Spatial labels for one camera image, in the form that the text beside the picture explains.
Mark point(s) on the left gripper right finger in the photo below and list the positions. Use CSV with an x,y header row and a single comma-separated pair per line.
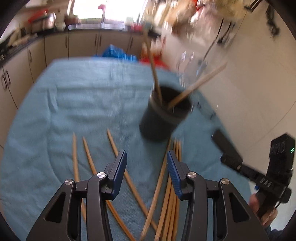
x,y
233,218

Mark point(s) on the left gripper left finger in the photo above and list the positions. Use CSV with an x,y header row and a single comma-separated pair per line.
x,y
61,218

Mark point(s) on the wooden chopstick two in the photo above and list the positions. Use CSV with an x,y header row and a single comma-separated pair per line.
x,y
76,171

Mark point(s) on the wooden chopstick three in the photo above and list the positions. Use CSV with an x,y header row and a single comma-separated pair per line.
x,y
102,188

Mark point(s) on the wooden chopstick eight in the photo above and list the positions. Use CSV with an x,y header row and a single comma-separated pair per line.
x,y
172,199

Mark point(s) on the wooden chopstick five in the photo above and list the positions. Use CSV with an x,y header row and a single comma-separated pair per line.
x,y
156,194

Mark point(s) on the wooden chopstick nine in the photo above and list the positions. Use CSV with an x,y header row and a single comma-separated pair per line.
x,y
177,201

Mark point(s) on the wooden chopstick one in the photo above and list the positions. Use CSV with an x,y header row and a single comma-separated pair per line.
x,y
153,67

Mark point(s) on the wooden chopstick ten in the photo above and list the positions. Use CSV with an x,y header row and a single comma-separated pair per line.
x,y
183,95

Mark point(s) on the wooden chopstick six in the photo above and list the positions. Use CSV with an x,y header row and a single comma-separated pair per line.
x,y
159,231

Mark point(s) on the wooden chopstick four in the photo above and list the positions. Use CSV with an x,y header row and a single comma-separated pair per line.
x,y
128,178

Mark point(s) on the wooden chopstick seven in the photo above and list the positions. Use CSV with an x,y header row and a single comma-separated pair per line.
x,y
168,210

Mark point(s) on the lower kitchen cabinets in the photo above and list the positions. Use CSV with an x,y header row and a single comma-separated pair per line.
x,y
24,64

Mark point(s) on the kitchen window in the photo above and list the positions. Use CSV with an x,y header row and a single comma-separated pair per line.
x,y
114,10

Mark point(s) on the person right hand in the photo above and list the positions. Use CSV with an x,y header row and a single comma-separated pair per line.
x,y
268,217

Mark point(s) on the blue towel table cloth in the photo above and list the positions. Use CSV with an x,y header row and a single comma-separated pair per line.
x,y
86,96

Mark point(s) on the dark grey utensil holder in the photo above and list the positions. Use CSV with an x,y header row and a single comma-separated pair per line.
x,y
158,122

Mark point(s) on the clear glass beer mug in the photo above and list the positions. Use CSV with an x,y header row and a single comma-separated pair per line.
x,y
190,68

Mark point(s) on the red plastic basin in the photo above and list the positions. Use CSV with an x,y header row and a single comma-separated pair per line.
x,y
157,61

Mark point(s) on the blue plastic bag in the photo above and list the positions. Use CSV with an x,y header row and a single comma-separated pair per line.
x,y
115,52

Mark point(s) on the silver rice cooker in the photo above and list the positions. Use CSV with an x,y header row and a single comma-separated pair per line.
x,y
43,23

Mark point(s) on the brown cooking pot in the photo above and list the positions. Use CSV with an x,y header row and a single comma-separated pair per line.
x,y
71,20

